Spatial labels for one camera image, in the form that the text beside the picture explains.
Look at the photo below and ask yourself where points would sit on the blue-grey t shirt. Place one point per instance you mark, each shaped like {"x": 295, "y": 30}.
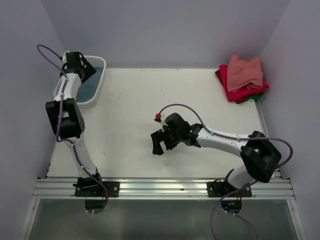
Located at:
{"x": 88, "y": 89}

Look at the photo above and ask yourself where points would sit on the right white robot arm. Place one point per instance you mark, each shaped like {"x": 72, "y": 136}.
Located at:
{"x": 260, "y": 157}

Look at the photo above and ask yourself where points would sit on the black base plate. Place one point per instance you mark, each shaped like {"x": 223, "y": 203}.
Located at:
{"x": 218, "y": 189}
{"x": 112, "y": 188}

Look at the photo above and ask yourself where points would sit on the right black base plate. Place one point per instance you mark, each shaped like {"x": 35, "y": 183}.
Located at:
{"x": 218, "y": 189}

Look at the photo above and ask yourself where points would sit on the white plastic basket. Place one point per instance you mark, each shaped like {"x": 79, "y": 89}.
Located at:
{"x": 69, "y": 83}

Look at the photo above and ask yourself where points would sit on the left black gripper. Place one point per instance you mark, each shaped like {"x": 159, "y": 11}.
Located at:
{"x": 88, "y": 70}

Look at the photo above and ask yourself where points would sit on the folded red shirt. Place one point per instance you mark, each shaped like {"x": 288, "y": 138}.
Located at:
{"x": 239, "y": 96}

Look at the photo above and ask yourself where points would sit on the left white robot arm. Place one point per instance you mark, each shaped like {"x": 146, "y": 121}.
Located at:
{"x": 68, "y": 124}

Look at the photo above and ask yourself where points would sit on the folded green shirt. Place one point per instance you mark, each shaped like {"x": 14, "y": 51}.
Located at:
{"x": 254, "y": 97}

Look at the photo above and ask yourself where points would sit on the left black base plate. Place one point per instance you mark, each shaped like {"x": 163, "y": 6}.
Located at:
{"x": 112, "y": 188}

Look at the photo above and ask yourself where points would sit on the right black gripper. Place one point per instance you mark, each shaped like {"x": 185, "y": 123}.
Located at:
{"x": 157, "y": 137}

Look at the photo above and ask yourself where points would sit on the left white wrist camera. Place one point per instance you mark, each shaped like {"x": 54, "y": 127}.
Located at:
{"x": 64, "y": 57}

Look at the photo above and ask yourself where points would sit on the folded salmon pink shirt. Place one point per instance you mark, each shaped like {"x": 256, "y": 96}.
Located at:
{"x": 242, "y": 73}

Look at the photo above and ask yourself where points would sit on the aluminium rail frame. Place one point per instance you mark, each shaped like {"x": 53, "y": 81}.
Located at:
{"x": 157, "y": 188}

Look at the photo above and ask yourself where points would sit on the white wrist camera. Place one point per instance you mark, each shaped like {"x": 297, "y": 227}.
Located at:
{"x": 161, "y": 119}
{"x": 64, "y": 57}

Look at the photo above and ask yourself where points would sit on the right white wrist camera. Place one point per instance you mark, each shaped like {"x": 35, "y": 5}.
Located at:
{"x": 161, "y": 119}

